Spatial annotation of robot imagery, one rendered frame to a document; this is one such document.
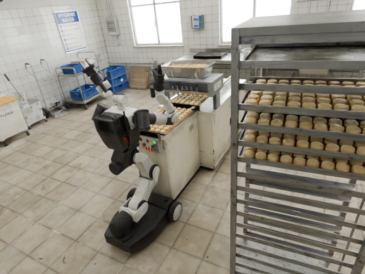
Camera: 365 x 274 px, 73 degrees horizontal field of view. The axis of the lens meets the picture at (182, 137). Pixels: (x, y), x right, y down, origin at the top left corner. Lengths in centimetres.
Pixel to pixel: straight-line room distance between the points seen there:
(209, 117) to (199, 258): 141
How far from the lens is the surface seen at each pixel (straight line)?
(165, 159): 237
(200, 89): 276
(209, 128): 280
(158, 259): 238
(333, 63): 103
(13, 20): 608
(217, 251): 237
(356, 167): 128
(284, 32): 97
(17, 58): 601
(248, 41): 102
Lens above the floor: 192
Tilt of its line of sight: 29 degrees down
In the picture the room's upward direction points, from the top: 6 degrees counter-clockwise
